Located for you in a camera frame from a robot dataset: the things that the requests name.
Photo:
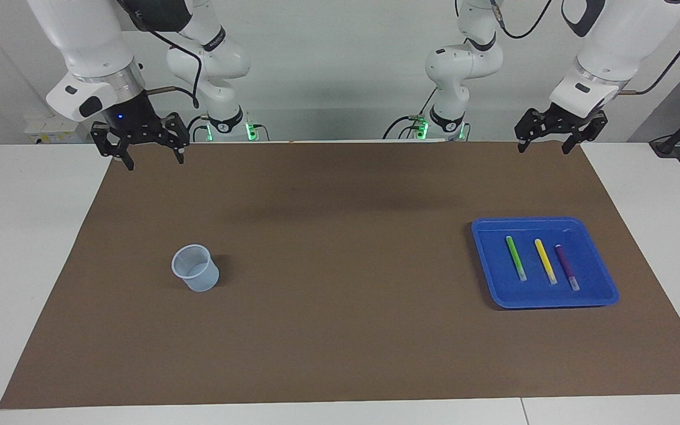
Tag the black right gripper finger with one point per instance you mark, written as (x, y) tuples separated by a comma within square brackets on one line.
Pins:
[(179, 136), (104, 144)]

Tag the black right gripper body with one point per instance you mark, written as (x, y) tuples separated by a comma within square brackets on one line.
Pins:
[(130, 121)]

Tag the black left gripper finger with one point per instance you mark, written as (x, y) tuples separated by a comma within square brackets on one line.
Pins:
[(589, 133), (529, 127)]

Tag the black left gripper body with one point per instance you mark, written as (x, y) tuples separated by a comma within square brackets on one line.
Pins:
[(570, 118)]

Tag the green pen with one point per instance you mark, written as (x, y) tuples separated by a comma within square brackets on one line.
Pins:
[(516, 258)]

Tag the yellow pen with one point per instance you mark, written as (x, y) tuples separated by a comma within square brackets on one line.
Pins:
[(545, 260)]

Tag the purple pen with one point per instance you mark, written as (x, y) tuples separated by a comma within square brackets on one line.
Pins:
[(567, 265)]

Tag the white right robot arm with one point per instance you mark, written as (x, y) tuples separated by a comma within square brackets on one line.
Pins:
[(92, 41)]

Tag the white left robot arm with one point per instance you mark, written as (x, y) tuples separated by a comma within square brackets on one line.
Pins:
[(611, 35)]

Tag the blue plastic tray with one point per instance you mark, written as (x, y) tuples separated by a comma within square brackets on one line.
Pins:
[(493, 277)]

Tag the white box with yellow marks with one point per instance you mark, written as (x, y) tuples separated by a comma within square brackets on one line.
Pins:
[(42, 130)]

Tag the clear plastic cup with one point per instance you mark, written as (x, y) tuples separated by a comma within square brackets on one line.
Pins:
[(201, 283)]

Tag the brown table mat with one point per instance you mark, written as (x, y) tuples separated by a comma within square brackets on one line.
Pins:
[(340, 295)]

